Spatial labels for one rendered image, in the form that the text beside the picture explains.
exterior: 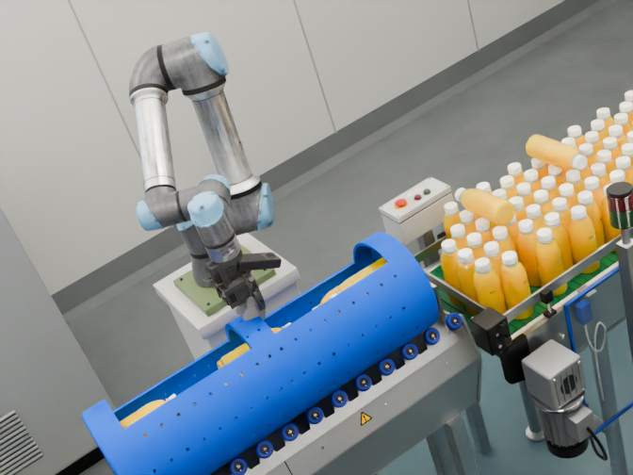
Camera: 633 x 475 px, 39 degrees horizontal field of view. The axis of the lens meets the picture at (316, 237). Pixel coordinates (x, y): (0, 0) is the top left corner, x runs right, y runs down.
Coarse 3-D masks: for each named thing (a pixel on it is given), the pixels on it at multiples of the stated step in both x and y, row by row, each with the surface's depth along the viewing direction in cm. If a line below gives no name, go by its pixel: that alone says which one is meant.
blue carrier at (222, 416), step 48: (384, 240) 226; (384, 288) 218; (432, 288) 222; (240, 336) 213; (288, 336) 210; (336, 336) 213; (384, 336) 219; (192, 384) 228; (240, 384) 205; (288, 384) 209; (336, 384) 218; (96, 432) 198; (144, 432) 198; (192, 432) 200; (240, 432) 206
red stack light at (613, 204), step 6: (612, 198) 210; (618, 198) 209; (624, 198) 209; (630, 198) 209; (612, 204) 211; (618, 204) 210; (624, 204) 209; (630, 204) 210; (612, 210) 212; (618, 210) 211; (624, 210) 210
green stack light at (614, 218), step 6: (630, 210) 211; (612, 216) 213; (618, 216) 212; (624, 216) 211; (630, 216) 211; (612, 222) 214; (618, 222) 213; (624, 222) 212; (630, 222) 212; (618, 228) 214; (624, 228) 213
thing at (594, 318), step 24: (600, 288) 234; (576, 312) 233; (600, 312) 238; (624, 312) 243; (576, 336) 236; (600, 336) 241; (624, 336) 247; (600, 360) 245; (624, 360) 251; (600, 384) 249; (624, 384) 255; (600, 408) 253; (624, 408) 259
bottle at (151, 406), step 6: (150, 402) 209; (156, 402) 208; (162, 402) 208; (144, 408) 207; (150, 408) 207; (132, 414) 207; (138, 414) 206; (144, 414) 206; (126, 420) 206; (132, 420) 205; (126, 426) 205; (162, 426) 208
